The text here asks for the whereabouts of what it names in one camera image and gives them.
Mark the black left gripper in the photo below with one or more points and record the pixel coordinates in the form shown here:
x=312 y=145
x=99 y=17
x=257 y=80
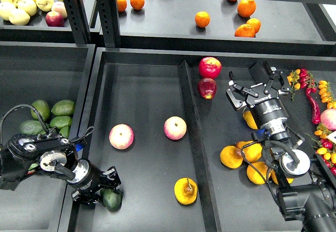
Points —
x=89 y=179

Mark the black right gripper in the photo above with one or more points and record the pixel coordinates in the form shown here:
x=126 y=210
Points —
x=265 y=106

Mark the dark green avocado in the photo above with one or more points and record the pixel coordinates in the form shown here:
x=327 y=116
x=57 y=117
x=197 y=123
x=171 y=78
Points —
x=111 y=199

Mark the yellow pear with stem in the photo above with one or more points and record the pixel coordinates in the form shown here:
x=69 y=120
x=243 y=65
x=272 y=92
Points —
x=185 y=190

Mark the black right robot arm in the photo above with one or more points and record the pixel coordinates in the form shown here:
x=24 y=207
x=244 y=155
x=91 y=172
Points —
x=306 y=189

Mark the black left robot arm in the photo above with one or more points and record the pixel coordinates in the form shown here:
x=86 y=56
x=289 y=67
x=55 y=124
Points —
x=26 y=154

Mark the yellow pear upper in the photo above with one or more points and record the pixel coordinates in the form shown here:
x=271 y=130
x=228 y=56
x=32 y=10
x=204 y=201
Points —
x=247 y=116

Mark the yellow pear left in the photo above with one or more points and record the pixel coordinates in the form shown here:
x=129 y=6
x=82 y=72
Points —
x=230 y=157

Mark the green avocado top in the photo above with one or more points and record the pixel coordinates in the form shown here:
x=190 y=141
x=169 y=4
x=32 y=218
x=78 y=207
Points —
x=43 y=108

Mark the orange cherry tomato vine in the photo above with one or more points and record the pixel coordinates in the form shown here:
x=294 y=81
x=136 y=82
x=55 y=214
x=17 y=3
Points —
x=293 y=79

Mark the dark red apple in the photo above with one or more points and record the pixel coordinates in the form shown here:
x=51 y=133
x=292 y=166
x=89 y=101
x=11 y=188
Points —
x=207 y=88

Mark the bright red apple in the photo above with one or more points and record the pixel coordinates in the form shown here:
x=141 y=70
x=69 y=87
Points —
x=209 y=67

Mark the pink apple left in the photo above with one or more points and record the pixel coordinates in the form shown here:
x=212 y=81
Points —
x=121 y=136

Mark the pink apple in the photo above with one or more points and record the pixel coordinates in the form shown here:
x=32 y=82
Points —
x=175 y=128
x=121 y=136

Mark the orange front right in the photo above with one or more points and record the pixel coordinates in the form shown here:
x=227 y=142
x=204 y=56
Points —
x=245 y=30

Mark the red chili pepper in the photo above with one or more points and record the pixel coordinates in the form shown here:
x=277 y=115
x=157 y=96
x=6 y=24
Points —
x=315 y=110

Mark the orange mid right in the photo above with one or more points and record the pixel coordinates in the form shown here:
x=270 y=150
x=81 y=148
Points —
x=255 y=23

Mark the pink peach right edge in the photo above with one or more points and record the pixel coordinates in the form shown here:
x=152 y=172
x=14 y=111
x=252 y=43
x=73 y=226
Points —
x=328 y=119

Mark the large orange upper right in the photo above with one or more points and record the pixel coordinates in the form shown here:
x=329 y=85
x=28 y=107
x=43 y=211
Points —
x=246 y=8

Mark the orange on shelf centre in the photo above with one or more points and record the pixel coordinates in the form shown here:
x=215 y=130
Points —
x=202 y=19

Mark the pink apple centre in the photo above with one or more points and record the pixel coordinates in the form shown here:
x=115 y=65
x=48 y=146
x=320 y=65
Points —
x=175 y=128

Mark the black centre tray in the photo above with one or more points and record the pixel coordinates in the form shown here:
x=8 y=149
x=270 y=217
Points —
x=142 y=89

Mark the black tray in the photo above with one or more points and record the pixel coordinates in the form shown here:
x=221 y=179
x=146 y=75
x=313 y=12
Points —
x=142 y=89
x=51 y=72

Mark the black left tray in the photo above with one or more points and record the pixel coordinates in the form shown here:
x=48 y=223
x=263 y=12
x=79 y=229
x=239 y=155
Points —
x=51 y=72

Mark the orange upper left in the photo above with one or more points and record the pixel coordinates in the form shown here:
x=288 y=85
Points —
x=137 y=4

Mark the red apple on shelf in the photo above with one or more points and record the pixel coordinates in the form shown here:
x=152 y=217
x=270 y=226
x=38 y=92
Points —
x=54 y=19

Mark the yellow green apple front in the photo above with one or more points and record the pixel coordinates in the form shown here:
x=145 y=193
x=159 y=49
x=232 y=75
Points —
x=19 y=17

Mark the orange behind post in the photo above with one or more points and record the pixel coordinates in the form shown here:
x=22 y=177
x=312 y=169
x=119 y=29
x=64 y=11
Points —
x=121 y=5

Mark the black shelf post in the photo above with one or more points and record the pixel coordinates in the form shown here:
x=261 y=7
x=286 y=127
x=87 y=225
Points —
x=78 y=21

